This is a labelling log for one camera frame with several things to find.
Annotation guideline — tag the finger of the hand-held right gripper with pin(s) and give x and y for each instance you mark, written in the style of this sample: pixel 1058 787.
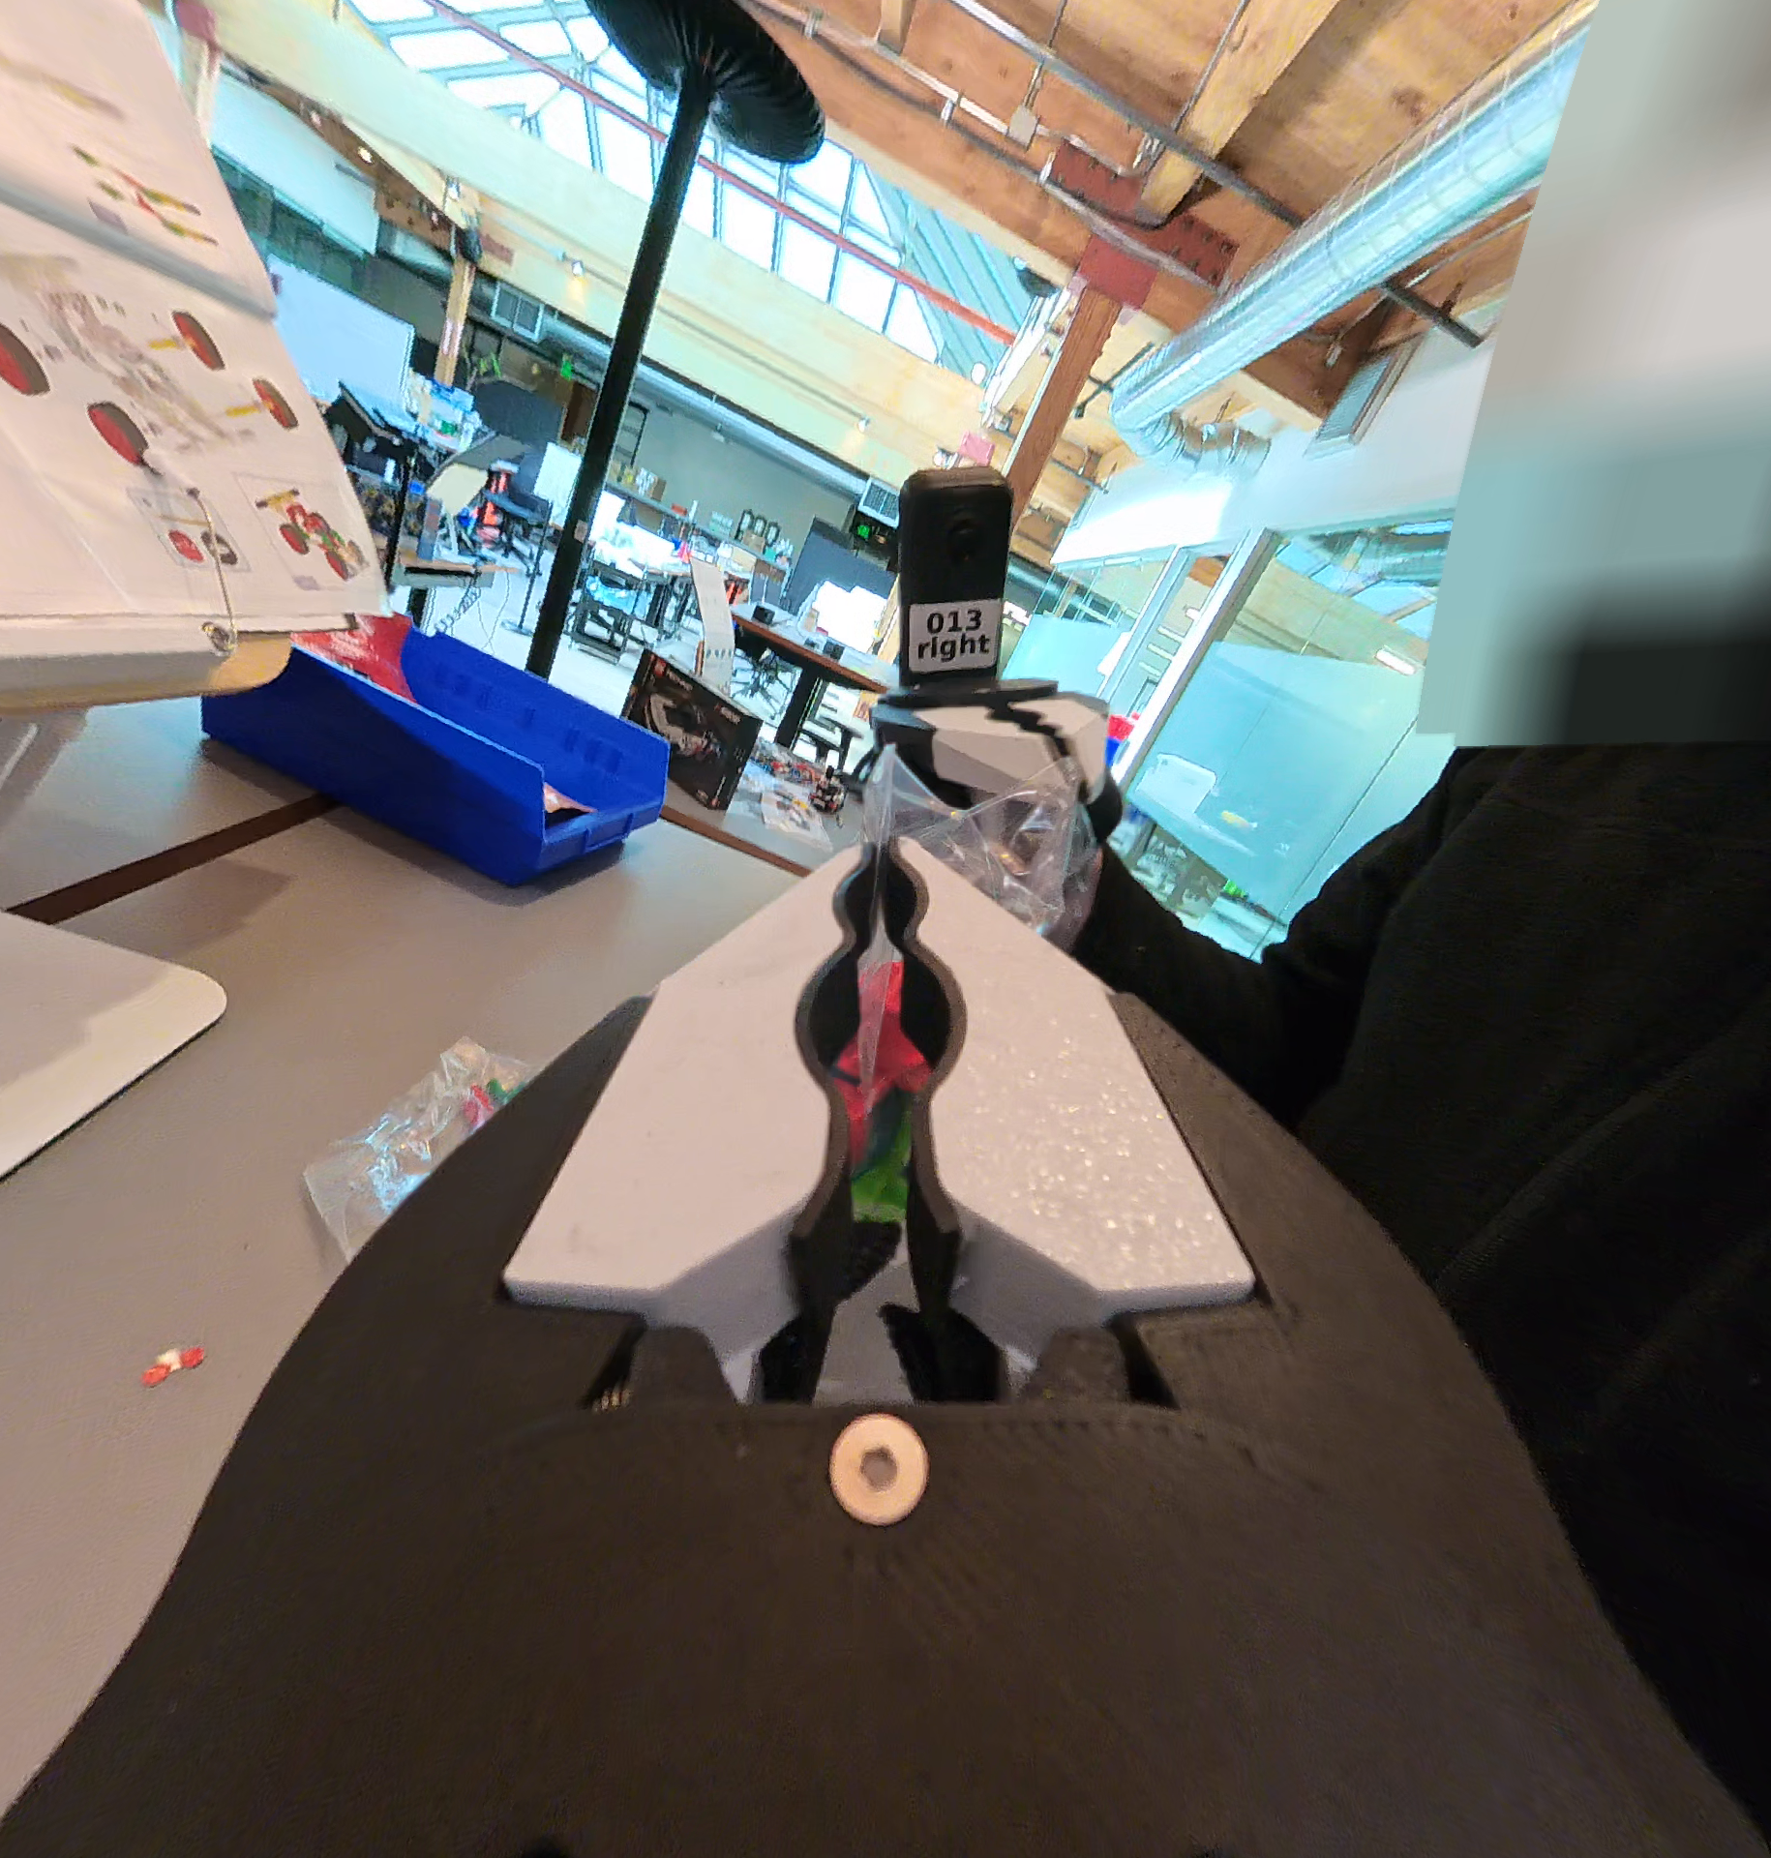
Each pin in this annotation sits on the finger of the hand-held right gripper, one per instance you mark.
pixel 1073 743
pixel 964 753

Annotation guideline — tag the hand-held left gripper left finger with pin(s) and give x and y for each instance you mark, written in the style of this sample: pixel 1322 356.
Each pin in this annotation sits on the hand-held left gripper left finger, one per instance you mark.
pixel 683 1148

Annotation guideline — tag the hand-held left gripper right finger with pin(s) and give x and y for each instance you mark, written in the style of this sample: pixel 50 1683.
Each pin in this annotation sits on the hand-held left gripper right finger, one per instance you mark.
pixel 1087 1148

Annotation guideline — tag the clear bag of small parts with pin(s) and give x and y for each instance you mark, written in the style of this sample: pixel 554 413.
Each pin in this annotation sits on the clear bag of small parts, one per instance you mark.
pixel 975 842

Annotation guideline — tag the white stand with wooden board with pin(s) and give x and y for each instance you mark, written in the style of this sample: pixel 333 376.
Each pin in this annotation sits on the white stand with wooden board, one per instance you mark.
pixel 59 1047

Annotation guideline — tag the toy instruction sheet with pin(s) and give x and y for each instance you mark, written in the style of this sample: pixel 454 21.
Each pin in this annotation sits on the toy instruction sheet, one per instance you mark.
pixel 74 435

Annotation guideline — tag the person's right forearm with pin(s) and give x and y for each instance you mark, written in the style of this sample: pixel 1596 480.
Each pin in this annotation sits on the person's right forearm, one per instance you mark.
pixel 1233 989

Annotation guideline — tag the black toy box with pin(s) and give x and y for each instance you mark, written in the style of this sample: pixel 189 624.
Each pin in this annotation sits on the black toy box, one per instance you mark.
pixel 692 726

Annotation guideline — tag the clear bag of colourful rods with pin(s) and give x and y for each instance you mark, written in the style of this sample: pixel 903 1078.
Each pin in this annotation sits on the clear bag of colourful rods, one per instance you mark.
pixel 394 1148

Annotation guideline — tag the black pole with ribbed disc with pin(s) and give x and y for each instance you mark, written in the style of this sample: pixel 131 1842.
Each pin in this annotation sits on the black pole with ribbed disc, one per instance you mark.
pixel 641 290

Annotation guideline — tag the blue plastic bin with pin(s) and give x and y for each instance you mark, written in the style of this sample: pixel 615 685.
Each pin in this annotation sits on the blue plastic bin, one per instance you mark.
pixel 394 770

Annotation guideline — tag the person's black clothing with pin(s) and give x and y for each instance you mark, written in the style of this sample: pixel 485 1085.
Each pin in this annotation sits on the person's black clothing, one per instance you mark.
pixel 1627 1234

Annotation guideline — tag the small red white piece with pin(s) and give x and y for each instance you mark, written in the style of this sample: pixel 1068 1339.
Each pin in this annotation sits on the small red white piece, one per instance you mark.
pixel 177 1366

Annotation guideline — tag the red printed packet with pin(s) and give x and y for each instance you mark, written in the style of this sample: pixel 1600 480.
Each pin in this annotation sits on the red printed packet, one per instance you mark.
pixel 358 656

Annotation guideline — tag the white whiteboard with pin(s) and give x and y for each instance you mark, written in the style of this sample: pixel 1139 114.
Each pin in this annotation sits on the white whiteboard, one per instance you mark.
pixel 341 325

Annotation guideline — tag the silver ventilation duct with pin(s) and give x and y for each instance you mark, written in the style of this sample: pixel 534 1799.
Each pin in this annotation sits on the silver ventilation duct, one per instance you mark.
pixel 1334 234

